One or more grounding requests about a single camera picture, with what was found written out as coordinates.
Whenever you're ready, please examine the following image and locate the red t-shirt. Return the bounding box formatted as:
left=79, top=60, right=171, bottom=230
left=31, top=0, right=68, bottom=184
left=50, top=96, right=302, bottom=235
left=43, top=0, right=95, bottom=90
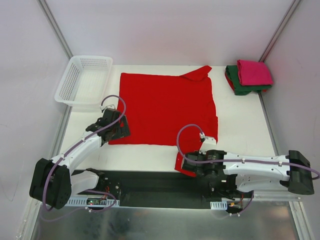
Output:
left=224, top=72, right=235, bottom=91
left=108, top=65, right=220, bottom=178

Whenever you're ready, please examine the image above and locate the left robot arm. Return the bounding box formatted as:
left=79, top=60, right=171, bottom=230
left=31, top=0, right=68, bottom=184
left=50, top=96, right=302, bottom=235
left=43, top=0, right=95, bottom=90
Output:
left=29, top=108, right=130, bottom=210

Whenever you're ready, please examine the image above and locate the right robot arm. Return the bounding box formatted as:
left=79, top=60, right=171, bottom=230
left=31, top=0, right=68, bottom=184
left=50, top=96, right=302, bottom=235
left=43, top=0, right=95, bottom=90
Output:
left=175, top=149, right=315, bottom=200

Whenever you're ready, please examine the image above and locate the white plastic basket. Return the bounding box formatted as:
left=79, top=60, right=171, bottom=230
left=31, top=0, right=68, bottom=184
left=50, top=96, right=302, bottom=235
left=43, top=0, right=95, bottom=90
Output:
left=54, top=55, right=113, bottom=108

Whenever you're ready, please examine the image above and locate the red folded t-shirt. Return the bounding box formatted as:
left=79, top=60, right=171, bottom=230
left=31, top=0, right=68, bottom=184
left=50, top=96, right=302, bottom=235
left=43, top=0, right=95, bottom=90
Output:
left=224, top=72, right=235, bottom=91

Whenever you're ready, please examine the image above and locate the green folded t-shirt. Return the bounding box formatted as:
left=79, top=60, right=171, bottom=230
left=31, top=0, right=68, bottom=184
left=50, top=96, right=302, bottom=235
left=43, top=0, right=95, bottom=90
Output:
left=225, top=65, right=272, bottom=96

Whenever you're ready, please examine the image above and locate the pink folded t-shirt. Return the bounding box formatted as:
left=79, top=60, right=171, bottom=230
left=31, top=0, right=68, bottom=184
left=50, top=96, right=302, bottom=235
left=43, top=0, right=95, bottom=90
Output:
left=237, top=59, right=274, bottom=86

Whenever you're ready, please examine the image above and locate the right cable duct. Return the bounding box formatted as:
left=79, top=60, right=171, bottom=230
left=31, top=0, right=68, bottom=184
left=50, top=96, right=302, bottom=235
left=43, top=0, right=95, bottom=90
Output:
left=210, top=200, right=228, bottom=211

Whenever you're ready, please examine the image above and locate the cable duct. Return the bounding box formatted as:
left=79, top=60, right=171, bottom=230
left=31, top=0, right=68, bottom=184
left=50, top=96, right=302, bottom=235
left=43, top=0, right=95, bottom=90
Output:
left=65, top=196, right=120, bottom=208
left=210, top=200, right=228, bottom=211

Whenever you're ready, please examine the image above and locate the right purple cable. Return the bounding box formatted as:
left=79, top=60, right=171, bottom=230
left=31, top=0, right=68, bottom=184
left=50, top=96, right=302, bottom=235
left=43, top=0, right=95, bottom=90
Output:
left=176, top=124, right=320, bottom=218

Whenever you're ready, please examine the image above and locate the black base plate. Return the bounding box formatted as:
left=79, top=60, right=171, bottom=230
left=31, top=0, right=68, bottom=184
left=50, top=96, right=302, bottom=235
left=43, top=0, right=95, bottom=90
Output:
left=94, top=170, right=252, bottom=209

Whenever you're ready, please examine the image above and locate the left cable duct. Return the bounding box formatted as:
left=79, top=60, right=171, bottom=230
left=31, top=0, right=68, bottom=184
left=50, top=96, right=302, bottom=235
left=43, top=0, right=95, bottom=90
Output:
left=65, top=196, right=120, bottom=208

